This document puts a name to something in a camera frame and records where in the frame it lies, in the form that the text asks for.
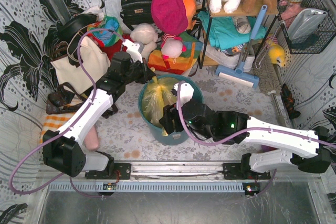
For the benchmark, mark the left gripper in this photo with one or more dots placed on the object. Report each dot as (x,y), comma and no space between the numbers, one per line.
(144,71)

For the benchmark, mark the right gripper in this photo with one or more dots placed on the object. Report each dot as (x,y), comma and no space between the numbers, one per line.
(172,117)

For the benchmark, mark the teal trash bin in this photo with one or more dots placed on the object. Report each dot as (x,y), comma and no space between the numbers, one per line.
(174,138)

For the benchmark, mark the yellow trash bag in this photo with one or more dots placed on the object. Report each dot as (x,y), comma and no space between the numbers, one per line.
(157,95)

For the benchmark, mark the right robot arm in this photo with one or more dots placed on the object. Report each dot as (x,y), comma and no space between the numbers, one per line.
(305,150)

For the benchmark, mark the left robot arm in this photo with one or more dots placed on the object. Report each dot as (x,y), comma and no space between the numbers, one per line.
(62,149)

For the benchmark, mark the cream canvas tote bag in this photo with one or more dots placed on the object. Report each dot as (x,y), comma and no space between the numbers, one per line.
(95,61)

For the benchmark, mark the colourful printed bag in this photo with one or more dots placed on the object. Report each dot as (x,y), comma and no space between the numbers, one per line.
(106,32)

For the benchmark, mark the magenta cloth bag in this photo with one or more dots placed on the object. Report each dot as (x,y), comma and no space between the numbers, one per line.
(169,16)

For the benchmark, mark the brown patterned bag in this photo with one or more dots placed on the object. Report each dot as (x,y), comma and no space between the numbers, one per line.
(66,100)

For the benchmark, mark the white pink plush doll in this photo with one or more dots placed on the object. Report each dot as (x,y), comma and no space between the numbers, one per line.
(171,46)

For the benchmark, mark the cream plush bear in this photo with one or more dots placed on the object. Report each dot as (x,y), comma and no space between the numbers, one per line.
(145,34)

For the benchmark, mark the rainbow striped cloth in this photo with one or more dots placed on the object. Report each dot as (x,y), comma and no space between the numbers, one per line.
(179,65)

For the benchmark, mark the black leather handbag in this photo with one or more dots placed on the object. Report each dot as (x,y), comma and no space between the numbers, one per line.
(135,12)

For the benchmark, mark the pink glasses case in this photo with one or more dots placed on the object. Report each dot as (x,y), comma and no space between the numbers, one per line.
(91,140)

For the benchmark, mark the orange plush toy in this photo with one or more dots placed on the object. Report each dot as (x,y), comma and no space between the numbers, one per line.
(190,7)

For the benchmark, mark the wooden metal shelf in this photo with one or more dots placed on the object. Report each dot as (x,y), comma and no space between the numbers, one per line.
(204,28)

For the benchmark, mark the black round hat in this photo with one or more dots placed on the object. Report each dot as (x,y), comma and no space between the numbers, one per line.
(68,30)

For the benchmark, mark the teal folded cloth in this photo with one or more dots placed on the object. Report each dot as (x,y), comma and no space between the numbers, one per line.
(223,33)

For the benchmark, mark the red purple sock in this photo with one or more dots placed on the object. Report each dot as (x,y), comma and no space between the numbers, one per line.
(265,148)

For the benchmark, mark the orange checkered cloth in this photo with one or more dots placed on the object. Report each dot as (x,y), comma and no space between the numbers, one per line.
(53,122)

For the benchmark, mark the beige dust mop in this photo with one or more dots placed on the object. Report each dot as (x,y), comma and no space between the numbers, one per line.
(269,83)

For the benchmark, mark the black orange toy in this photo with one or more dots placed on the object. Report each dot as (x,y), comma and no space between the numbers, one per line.
(289,102)

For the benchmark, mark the yellow duck plush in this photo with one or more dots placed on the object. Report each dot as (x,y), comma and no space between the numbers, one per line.
(275,52)

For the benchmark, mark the silver foil pouch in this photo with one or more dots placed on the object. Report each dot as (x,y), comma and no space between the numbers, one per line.
(306,22)

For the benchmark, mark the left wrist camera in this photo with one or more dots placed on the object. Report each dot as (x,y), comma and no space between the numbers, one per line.
(134,49)

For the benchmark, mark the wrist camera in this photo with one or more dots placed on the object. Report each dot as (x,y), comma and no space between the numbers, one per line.
(186,92)
(134,49)

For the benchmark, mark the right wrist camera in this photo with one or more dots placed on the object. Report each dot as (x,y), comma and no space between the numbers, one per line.
(186,92)

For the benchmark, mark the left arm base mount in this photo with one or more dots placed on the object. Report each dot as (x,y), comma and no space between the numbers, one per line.
(121,171)

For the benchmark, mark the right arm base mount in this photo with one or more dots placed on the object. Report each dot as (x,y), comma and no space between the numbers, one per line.
(236,171)

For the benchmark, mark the black wire basket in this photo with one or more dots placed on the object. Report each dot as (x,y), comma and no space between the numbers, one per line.
(309,44)

